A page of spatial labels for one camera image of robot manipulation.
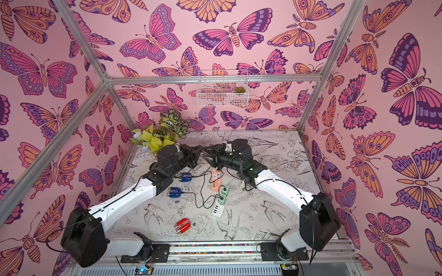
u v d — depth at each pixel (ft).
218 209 2.74
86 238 1.32
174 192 2.93
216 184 3.02
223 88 3.14
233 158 1.97
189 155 2.29
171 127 3.02
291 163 3.39
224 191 2.79
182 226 2.59
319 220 1.37
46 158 1.98
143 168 3.37
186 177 3.17
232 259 2.39
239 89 3.02
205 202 2.89
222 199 2.68
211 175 3.25
